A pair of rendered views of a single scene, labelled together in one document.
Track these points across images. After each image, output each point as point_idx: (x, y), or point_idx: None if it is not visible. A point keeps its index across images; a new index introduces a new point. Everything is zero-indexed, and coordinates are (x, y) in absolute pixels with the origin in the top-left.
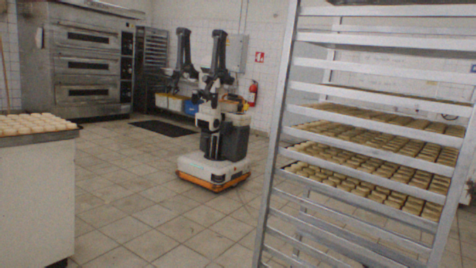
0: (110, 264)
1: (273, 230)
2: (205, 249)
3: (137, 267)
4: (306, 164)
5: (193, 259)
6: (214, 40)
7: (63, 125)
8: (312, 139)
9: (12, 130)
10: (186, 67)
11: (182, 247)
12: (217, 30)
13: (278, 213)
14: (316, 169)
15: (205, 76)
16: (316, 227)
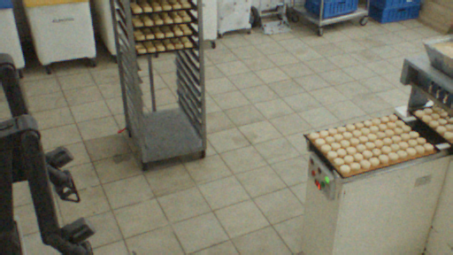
0: (266, 248)
1: (197, 79)
2: (166, 239)
3: (242, 237)
4: (171, 44)
5: (187, 231)
6: (20, 84)
7: (321, 133)
8: (190, 15)
9: (357, 122)
10: (14, 231)
11: (188, 249)
12: (11, 58)
13: (196, 67)
14: (170, 42)
15: (66, 150)
16: (189, 56)
